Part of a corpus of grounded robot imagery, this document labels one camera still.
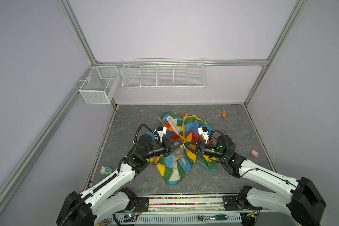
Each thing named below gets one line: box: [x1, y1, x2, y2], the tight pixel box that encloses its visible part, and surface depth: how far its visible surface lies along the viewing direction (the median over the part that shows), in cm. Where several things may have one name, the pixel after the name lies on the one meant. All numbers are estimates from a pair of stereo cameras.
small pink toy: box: [250, 149, 259, 158], surface depth 92 cm
